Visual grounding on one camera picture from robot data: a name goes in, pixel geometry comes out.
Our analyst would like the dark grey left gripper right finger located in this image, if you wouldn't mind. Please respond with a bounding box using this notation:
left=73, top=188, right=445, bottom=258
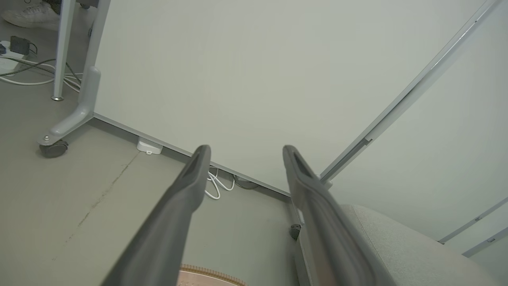
left=282, top=145, right=397, bottom=286

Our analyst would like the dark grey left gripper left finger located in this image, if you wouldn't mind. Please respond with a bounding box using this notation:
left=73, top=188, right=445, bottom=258
left=101, top=145, right=212, bottom=286

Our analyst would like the grey fabric sofa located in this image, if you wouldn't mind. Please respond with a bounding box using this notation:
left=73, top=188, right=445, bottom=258
left=294, top=205, right=501, bottom=286

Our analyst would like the cream perforated laundry basket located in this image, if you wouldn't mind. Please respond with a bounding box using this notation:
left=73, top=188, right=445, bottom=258
left=177, top=264, right=247, bottom=286

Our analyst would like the small white floor box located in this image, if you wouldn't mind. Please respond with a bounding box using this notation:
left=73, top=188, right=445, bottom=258
left=137, top=136, right=164, bottom=155

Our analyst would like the black caster wheel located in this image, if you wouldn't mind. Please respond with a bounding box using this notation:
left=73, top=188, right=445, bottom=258
left=39, top=140, right=69, bottom=158

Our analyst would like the grey partition leg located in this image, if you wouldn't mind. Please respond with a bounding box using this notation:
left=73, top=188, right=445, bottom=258
left=38, top=0, right=112, bottom=147

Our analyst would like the narrow white partition panel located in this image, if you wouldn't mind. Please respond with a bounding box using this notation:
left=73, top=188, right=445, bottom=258
left=319, top=0, right=508, bottom=274

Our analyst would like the wide white partition panel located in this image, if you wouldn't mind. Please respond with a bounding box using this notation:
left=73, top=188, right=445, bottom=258
left=92, top=0, right=495, bottom=197

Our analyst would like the slim grey table leg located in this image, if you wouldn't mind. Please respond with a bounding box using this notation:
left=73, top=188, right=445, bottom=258
left=52, top=0, right=77, bottom=102

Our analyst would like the white power strip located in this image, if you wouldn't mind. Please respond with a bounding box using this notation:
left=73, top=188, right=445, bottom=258
left=0, top=40, right=28, bottom=76

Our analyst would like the black power adapter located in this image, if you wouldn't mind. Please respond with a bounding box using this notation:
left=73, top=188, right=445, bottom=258
left=10, top=36, right=31, bottom=55

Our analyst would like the white shoe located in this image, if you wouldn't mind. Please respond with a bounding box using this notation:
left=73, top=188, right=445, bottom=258
left=1, top=2, right=60, bottom=31

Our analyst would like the white looped cable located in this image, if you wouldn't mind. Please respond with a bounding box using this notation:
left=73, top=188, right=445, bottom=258
left=204, top=169, right=235, bottom=200

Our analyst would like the black floor cable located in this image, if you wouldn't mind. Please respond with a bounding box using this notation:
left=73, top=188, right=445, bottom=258
left=233, top=175, right=260, bottom=190

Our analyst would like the white floor cable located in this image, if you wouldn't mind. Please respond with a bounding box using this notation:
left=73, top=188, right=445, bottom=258
left=0, top=58, right=84, bottom=93

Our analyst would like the dark floor cable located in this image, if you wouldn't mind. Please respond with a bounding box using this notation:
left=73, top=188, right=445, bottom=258
left=0, top=59, right=82, bottom=85

